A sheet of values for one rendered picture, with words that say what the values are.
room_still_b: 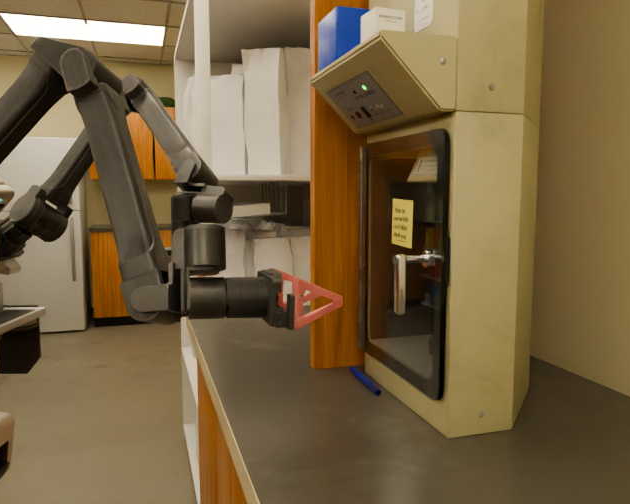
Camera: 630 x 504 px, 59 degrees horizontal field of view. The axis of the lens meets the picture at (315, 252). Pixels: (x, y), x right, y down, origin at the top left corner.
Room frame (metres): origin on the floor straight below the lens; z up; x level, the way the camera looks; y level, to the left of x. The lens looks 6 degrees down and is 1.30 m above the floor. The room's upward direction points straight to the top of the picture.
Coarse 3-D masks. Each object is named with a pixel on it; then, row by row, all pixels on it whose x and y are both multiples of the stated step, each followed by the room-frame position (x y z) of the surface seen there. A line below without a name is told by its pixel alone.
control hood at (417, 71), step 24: (360, 48) 0.82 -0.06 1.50; (384, 48) 0.77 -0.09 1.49; (408, 48) 0.76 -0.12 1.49; (432, 48) 0.77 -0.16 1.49; (456, 48) 0.79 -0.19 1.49; (336, 72) 0.94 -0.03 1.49; (360, 72) 0.87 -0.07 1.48; (384, 72) 0.81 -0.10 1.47; (408, 72) 0.77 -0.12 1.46; (432, 72) 0.77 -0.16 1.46; (408, 96) 0.82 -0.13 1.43; (432, 96) 0.77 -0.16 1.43; (384, 120) 0.94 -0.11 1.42; (408, 120) 0.88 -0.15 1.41
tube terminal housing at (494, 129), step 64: (384, 0) 1.02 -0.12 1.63; (448, 0) 0.81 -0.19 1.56; (512, 0) 0.81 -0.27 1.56; (512, 64) 0.81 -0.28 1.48; (448, 128) 0.80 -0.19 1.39; (512, 128) 0.81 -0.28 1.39; (512, 192) 0.81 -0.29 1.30; (512, 256) 0.82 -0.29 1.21; (448, 320) 0.79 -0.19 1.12; (512, 320) 0.82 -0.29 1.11; (384, 384) 1.00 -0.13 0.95; (448, 384) 0.79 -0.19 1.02; (512, 384) 0.82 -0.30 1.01
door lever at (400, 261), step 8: (400, 256) 0.81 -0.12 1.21; (408, 256) 0.82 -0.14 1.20; (416, 256) 0.82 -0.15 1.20; (424, 256) 0.83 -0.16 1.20; (400, 264) 0.81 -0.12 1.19; (424, 264) 0.83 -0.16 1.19; (400, 272) 0.81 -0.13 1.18; (400, 280) 0.81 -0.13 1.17; (400, 288) 0.81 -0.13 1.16; (400, 296) 0.81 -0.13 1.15; (400, 304) 0.81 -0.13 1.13; (400, 312) 0.81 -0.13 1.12
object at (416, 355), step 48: (384, 144) 0.98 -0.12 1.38; (432, 144) 0.82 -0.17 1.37; (384, 192) 0.98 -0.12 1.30; (432, 192) 0.82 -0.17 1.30; (384, 240) 0.98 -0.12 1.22; (432, 240) 0.82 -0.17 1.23; (384, 288) 0.98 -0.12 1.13; (432, 288) 0.81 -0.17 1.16; (384, 336) 0.97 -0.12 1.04; (432, 336) 0.81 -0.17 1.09; (432, 384) 0.81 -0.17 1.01
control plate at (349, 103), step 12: (348, 84) 0.93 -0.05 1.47; (360, 84) 0.90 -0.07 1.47; (372, 84) 0.87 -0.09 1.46; (336, 96) 1.01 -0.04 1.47; (348, 96) 0.97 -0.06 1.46; (360, 96) 0.93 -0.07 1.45; (372, 96) 0.90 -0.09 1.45; (384, 96) 0.87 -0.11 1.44; (348, 108) 1.01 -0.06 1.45; (384, 108) 0.90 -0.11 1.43; (396, 108) 0.87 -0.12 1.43; (360, 120) 1.01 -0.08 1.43; (372, 120) 0.97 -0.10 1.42
